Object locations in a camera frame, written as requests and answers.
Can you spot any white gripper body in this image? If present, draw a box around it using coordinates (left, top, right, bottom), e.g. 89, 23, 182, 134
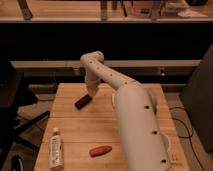
85, 79, 100, 97

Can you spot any black eraser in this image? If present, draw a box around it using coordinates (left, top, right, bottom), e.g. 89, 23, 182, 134
75, 94, 92, 109

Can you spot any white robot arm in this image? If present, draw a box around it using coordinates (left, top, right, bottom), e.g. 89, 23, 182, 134
80, 51, 173, 171

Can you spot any orange carrot toy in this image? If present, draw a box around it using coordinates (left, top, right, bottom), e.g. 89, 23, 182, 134
89, 145, 112, 157

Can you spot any black office chair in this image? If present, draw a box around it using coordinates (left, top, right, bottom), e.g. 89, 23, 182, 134
0, 61, 50, 171

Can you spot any white glue bottle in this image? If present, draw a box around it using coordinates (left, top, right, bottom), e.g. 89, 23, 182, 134
49, 128, 63, 170

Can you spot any white sneaker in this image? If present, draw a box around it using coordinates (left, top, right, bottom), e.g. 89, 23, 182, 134
178, 9, 204, 18

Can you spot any black floor cable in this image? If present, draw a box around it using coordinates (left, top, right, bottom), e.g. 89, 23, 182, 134
168, 106, 205, 171

